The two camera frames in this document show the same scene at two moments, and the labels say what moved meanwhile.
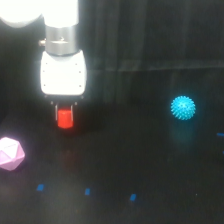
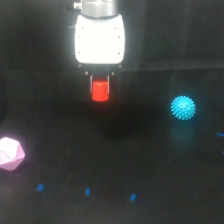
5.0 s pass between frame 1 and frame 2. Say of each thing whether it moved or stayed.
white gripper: moved
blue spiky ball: stayed
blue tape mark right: stayed
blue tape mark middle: stayed
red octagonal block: moved
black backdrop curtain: stayed
